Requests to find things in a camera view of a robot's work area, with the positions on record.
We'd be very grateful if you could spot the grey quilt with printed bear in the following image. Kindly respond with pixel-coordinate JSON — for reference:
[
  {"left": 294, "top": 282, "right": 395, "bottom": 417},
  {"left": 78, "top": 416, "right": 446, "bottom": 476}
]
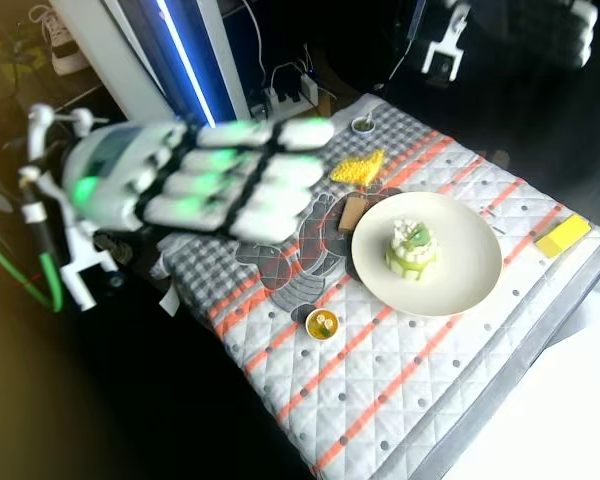
[{"left": 149, "top": 92, "right": 600, "bottom": 480}]

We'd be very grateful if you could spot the white post with blue light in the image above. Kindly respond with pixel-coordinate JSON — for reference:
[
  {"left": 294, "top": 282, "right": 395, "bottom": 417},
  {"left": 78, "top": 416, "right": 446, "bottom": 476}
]
[{"left": 49, "top": 0, "right": 254, "bottom": 129}]

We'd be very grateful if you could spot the green toy cake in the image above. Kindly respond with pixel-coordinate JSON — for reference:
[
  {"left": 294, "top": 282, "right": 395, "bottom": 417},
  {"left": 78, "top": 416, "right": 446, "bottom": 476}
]
[{"left": 384, "top": 218, "right": 440, "bottom": 281}]

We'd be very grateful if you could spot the small cup with lemon tea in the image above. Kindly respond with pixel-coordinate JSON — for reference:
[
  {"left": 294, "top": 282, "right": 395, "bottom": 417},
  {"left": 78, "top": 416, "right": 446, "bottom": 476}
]
[{"left": 304, "top": 308, "right": 340, "bottom": 343}]

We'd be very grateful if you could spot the white cable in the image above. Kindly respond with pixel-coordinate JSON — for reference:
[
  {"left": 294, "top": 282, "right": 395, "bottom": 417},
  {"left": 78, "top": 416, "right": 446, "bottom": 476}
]
[{"left": 239, "top": 0, "right": 267, "bottom": 89}]

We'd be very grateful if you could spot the white power strip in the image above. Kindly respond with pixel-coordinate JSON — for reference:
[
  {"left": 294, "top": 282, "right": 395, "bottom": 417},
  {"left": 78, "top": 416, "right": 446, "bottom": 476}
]
[{"left": 249, "top": 74, "right": 321, "bottom": 121}]

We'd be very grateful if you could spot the green cable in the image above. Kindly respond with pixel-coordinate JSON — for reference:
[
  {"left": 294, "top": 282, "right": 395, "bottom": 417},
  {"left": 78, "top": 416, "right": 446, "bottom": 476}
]
[{"left": 0, "top": 224, "right": 65, "bottom": 314}]

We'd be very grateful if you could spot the brown rectangular block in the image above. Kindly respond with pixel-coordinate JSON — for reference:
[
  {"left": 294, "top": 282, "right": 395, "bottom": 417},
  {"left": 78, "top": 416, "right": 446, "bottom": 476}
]
[{"left": 337, "top": 196, "right": 369, "bottom": 234}]

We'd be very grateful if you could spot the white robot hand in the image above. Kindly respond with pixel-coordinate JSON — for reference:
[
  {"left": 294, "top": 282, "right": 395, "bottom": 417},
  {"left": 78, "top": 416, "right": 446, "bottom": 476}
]
[
  {"left": 61, "top": 116, "right": 337, "bottom": 245},
  {"left": 472, "top": 0, "right": 600, "bottom": 72}
]

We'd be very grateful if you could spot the white paper tag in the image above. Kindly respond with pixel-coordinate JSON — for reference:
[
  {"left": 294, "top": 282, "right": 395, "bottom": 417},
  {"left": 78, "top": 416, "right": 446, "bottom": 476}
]
[{"left": 158, "top": 287, "right": 180, "bottom": 317}]

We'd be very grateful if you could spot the cream round plate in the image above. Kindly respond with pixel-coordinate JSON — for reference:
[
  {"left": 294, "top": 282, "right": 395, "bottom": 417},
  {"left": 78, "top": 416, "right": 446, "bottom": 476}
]
[{"left": 350, "top": 191, "right": 504, "bottom": 318}]

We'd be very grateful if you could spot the white shoe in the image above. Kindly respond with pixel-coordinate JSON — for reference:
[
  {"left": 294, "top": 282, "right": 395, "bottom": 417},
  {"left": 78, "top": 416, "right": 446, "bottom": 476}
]
[{"left": 28, "top": 3, "right": 89, "bottom": 76}]

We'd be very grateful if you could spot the yellow rectangular block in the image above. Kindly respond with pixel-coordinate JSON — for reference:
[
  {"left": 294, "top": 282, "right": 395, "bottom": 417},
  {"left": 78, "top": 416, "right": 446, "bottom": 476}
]
[{"left": 534, "top": 213, "right": 593, "bottom": 259}]

